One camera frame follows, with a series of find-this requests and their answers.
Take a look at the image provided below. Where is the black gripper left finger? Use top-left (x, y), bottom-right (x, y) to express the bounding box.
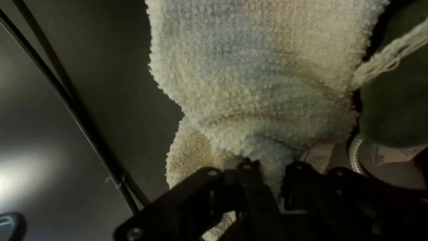
top-left (112, 159), bottom-right (286, 241)

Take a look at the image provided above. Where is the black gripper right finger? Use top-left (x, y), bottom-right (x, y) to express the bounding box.
top-left (281, 159), bottom-right (428, 241)

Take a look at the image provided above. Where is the white ring toy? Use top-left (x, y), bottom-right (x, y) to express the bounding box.
top-left (346, 132), bottom-right (380, 176)

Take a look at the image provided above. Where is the green plush toy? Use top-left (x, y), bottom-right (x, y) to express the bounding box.
top-left (357, 0), bottom-right (428, 150)

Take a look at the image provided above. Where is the white fluffy cloth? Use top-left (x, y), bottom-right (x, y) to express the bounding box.
top-left (143, 0), bottom-right (392, 241)

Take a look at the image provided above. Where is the white rope tassel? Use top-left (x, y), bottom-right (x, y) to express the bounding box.
top-left (348, 17), bottom-right (428, 92)

